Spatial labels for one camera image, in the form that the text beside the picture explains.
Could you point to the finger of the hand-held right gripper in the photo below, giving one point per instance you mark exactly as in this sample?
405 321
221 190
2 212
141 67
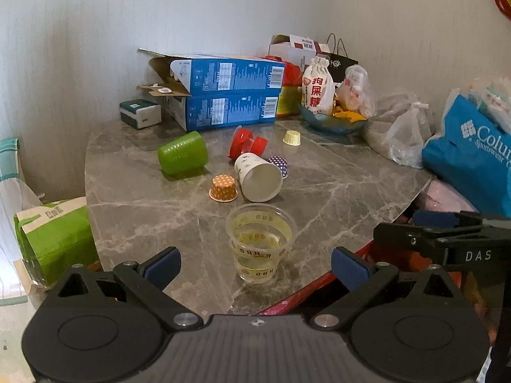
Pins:
411 239
435 218

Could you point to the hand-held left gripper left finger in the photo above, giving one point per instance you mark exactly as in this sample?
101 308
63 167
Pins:
164 265

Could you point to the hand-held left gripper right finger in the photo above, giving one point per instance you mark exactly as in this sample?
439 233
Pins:
350 269

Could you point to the clear plastic cup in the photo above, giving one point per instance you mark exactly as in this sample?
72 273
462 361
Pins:
261 243

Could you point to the orange dotted paper cup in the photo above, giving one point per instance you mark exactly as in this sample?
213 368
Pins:
222 188

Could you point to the green plastic cup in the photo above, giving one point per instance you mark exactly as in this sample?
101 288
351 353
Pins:
183 153

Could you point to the purple dotted paper cup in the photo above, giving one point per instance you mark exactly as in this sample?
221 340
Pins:
280 164

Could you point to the white paper cup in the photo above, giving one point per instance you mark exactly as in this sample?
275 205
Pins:
259 177

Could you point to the yellow paper cup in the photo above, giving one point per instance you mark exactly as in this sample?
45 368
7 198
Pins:
291 137

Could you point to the red plastic cup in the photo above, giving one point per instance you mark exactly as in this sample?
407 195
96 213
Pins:
245 143

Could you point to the pink packet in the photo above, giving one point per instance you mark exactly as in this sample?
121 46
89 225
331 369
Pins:
443 199

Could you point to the blue shopping bag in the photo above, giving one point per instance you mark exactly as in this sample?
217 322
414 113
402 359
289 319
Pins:
467 155

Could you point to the knotted clear plastic bag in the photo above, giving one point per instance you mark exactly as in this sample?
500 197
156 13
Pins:
407 135

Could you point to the green and white bag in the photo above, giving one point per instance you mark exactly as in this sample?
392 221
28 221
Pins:
54 239

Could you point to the orange wrapper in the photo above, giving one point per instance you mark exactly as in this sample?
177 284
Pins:
349 115

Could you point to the blue ceramic bowl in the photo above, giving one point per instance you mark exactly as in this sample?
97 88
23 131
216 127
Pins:
331 123

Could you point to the pale plastic packet bundle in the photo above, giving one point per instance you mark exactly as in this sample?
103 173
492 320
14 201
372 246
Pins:
493 87

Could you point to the clear snack bag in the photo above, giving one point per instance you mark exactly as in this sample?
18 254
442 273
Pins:
356 89

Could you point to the teal and white small box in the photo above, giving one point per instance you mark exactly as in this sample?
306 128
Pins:
139 113

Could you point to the closed blue cardboard box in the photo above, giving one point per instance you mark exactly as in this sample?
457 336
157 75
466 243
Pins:
227 109

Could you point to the black paper bag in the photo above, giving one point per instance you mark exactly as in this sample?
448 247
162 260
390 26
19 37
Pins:
340 64

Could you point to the yellow and red box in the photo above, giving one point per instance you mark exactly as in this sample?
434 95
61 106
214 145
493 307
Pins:
289 97

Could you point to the teal checked cloth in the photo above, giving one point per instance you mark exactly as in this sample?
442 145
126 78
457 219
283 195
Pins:
10 159

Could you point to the open blue cardboard box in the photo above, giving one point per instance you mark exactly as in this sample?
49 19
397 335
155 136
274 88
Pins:
227 75

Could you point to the white and red cardboard box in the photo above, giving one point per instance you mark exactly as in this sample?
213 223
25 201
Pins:
295 48

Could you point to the red wall ornament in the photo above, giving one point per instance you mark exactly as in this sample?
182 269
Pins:
503 2

